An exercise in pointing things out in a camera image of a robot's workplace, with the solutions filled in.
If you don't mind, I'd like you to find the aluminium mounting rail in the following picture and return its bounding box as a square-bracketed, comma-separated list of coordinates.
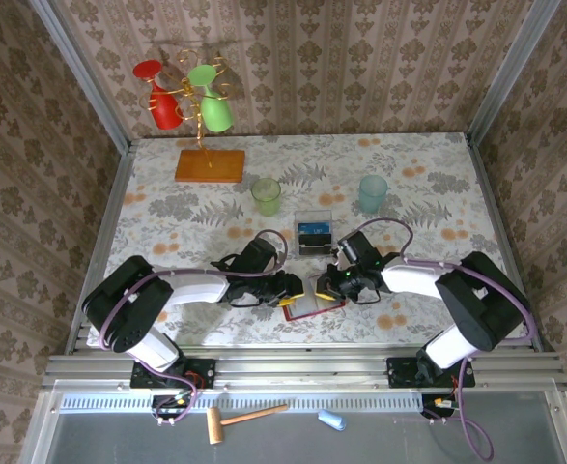
[41, 345, 567, 391]

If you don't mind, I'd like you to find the grey slotted cable duct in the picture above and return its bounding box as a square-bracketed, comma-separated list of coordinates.
[59, 393, 427, 413]

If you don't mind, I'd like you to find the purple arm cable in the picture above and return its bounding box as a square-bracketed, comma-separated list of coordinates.
[97, 228, 289, 427]
[333, 217, 538, 460]

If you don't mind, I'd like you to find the aluminium frame post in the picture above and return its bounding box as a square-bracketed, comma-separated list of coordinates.
[30, 0, 133, 155]
[465, 0, 563, 146]

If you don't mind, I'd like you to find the light blue plastic object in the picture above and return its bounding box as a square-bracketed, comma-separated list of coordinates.
[317, 409, 348, 431]

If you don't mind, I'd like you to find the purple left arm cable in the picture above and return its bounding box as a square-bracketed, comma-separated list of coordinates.
[97, 228, 289, 427]

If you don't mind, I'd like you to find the floral tablecloth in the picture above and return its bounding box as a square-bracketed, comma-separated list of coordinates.
[84, 132, 530, 347]

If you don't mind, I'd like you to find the black connector board with wires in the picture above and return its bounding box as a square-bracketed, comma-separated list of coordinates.
[420, 391, 461, 421]
[150, 391, 193, 422]

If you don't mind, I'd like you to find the gold rack with wooden base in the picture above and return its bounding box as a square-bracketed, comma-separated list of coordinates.
[137, 47, 247, 184]

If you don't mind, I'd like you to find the grey metal shelf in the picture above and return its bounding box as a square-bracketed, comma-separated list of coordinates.
[19, 386, 567, 464]

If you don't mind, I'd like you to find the teal translucent plastic cup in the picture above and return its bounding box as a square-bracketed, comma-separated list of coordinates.
[357, 174, 389, 215]

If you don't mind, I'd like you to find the small wooden mallet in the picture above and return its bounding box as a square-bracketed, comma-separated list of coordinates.
[207, 403, 290, 446]

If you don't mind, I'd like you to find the clear acrylic card box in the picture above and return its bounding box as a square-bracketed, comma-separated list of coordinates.
[293, 208, 335, 257]

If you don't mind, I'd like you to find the red leather card holder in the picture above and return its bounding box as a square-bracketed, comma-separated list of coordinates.
[282, 289, 350, 323]

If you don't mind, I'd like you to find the green plastic wine glass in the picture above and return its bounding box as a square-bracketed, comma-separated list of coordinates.
[186, 64, 235, 135]

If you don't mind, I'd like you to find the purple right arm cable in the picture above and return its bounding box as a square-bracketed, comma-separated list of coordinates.
[333, 217, 538, 460]

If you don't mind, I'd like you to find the red plastic wine glass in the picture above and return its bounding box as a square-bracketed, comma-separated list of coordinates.
[132, 59, 186, 131]

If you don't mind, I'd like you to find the aluminium table side rail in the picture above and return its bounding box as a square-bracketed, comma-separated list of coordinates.
[465, 134, 548, 352]
[64, 142, 137, 354]

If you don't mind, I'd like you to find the green translucent plastic cup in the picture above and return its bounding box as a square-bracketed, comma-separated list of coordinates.
[250, 177, 283, 218]

